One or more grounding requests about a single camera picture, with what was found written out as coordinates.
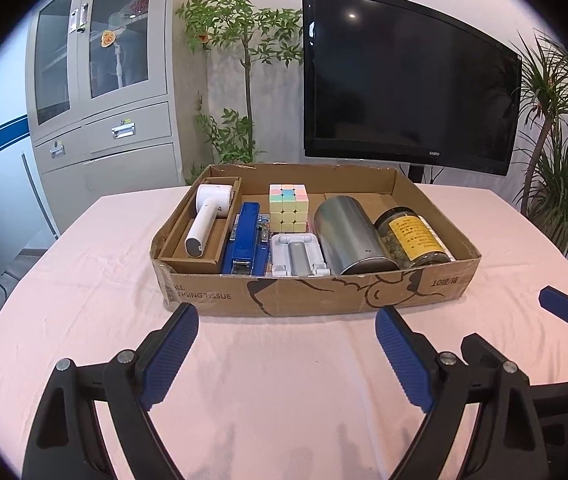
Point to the pastel rubik's cube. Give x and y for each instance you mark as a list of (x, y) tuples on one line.
[(288, 208)]

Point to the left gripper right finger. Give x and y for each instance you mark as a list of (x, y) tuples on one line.
[(506, 441)]

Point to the shiny metal tin can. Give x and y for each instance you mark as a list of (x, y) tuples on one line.
[(349, 241)]

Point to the white grey folding stand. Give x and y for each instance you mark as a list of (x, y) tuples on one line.
[(297, 255)]

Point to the green leafy tree plant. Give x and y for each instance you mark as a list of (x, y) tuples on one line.
[(237, 39)]

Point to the white handheld fabric shaver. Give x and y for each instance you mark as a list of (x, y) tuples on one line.
[(213, 201)]

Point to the grey metal filing cabinet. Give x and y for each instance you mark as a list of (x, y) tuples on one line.
[(100, 101)]

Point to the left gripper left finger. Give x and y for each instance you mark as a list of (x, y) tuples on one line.
[(66, 440)]

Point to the spiky palm plant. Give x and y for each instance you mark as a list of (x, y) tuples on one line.
[(543, 196)]

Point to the glass jar yellow label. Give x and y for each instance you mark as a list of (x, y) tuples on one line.
[(408, 239)]

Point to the brown cardboard tray box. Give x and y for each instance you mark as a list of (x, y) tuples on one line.
[(201, 280)]

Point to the black flat screen television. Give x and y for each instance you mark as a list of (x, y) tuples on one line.
[(397, 81)]

